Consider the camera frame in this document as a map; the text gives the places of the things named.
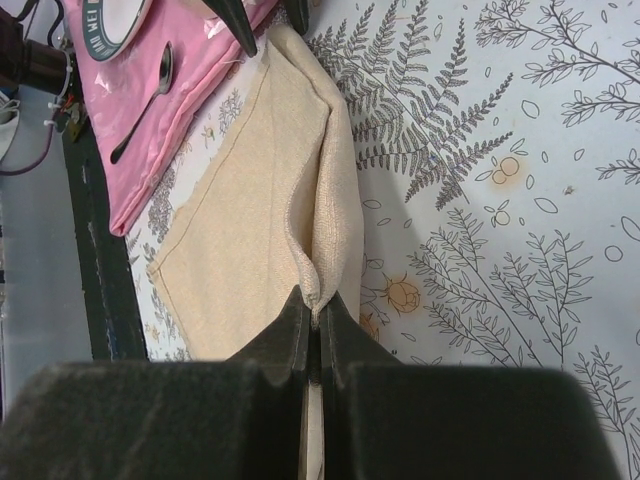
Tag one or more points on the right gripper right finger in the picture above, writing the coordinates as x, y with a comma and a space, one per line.
384, 419

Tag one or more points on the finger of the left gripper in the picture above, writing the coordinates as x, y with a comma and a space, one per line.
232, 13
298, 14

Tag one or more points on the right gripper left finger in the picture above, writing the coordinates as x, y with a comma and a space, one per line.
160, 420

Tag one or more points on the beige linen napkin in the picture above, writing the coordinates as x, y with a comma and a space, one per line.
271, 237

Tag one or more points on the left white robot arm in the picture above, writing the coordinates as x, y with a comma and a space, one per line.
43, 67

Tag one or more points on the silver spoon on placemat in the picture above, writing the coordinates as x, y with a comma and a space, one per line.
166, 74

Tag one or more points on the white plate teal rim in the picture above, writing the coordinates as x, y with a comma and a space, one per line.
108, 26

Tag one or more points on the floral tablecloth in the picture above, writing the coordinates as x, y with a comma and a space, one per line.
496, 145

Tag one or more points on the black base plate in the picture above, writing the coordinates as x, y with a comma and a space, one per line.
113, 315

